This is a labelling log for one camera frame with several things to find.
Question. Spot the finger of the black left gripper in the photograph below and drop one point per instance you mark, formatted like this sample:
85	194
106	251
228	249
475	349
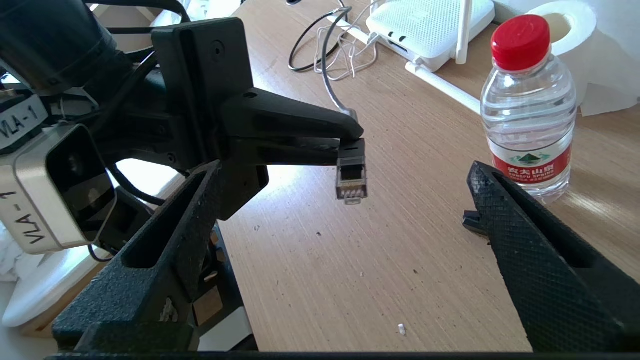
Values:
290	120
285	152

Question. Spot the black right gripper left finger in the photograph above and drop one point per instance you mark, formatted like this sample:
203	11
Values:
150	280

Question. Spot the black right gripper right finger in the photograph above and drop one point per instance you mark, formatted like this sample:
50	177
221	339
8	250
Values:
560	290

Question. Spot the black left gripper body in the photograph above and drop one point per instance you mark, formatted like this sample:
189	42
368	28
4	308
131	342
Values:
200	85

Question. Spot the tiny white crumb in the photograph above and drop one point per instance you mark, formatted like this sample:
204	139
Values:
401	329

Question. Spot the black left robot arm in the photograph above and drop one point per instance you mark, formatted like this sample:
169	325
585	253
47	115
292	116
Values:
50	40

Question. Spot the clear water bottle red cap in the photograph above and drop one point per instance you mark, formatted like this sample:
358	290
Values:
527	110

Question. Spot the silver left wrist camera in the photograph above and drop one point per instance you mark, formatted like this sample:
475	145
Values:
75	185

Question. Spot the white toilet paper roll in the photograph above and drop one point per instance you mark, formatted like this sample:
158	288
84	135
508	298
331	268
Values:
600	65

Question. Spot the white router with antennas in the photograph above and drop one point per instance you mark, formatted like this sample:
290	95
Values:
425	25

